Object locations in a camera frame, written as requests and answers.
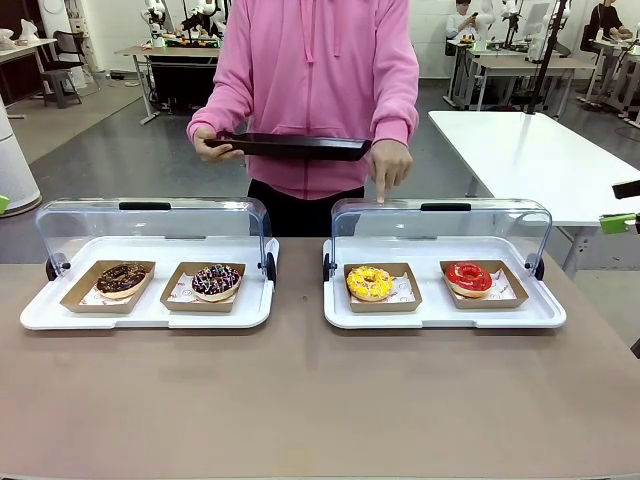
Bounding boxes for chocolate donut with nut bits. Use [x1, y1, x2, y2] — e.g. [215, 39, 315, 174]
[95, 263, 148, 300]

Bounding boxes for yellow frosted donut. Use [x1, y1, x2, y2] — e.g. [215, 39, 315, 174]
[343, 262, 424, 314]

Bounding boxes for yellow glazed donut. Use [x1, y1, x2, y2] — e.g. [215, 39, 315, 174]
[345, 265, 395, 303]

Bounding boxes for dark brown serving tray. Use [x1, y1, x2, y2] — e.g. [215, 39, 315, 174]
[204, 132, 374, 162]

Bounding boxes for person's left forearm pink sleeve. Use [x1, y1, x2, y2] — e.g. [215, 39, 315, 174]
[367, 74, 420, 149]

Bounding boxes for person's right forearm pink sleeve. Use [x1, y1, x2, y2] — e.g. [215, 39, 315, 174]
[187, 74, 251, 144]

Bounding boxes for red glazed donut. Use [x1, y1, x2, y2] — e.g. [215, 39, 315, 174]
[439, 259, 530, 310]
[446, 261, 494, 300]

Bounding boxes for seated person in black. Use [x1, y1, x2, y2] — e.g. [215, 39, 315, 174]
[587, 0, 626, 51]

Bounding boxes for chocolate donut with coloured sprinkles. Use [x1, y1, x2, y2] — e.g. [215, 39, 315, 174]
[191, 264, 242, 303]

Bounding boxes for chocolate sprinkle donut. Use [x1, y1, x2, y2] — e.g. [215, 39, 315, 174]
[159, 261, 247, 314]

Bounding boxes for seated person in white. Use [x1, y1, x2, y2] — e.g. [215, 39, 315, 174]
[444, 0, 484, 42]

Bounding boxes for person in pink hoodie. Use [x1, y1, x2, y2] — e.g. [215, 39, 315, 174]
[213, 0, 420, 239]

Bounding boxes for person's right hand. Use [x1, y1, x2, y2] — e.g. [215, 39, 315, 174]
[193, 127, 247, 163]

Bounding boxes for person's left hand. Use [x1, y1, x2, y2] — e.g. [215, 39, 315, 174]
[368, 138, 414, 205]

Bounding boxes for white cylindrical appliance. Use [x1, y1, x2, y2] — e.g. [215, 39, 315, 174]
[0, 102, 44, 217]

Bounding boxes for white rectangular table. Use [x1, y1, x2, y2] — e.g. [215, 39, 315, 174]
[428, 109, 640, 274]

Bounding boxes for grey office chair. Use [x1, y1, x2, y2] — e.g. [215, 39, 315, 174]
[38, 29, 101, 110]

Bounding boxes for clear display case lid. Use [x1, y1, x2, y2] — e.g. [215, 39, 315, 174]
[33, 197, 277, 284]
[322, 197, 554, 284]

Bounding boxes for background grey desk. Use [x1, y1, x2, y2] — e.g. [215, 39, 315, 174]
[444, 38, 597, 119]

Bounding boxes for background desk with white top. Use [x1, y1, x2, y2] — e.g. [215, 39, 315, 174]
[0, 37, 59, 109]

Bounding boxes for white display case base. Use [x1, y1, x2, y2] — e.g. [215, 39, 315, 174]
[19, 235, 281, 331]
[322, 235, 568, 331]

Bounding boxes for background workbench with robots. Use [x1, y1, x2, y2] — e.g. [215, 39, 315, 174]
[114, 43, 222, 126]

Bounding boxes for black camera stand pole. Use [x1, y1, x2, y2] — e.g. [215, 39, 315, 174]
[523, 0, 572, 116]

